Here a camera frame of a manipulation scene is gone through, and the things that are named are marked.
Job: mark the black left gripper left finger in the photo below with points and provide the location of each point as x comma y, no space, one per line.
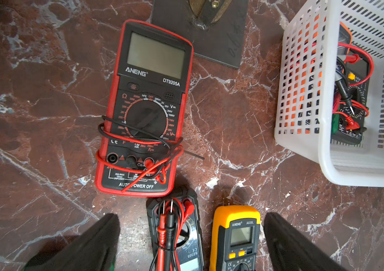
94,250

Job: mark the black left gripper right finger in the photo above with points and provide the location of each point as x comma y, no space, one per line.
290,250

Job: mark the red ANENG DT9205A multimeter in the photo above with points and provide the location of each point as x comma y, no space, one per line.
142,128

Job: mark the green XUXIN multimeter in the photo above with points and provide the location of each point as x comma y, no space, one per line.
350,102

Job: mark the orange Victor 890F multimeter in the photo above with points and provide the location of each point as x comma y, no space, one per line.
345,36

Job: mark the yellow ANENG multimeter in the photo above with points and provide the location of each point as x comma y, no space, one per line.
235,238

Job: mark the small black clamp multimeter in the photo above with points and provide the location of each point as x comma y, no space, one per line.
175,231

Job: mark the white plastic perforated basket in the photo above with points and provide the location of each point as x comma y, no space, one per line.
306,90

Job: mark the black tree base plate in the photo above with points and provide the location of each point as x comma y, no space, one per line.
215,28

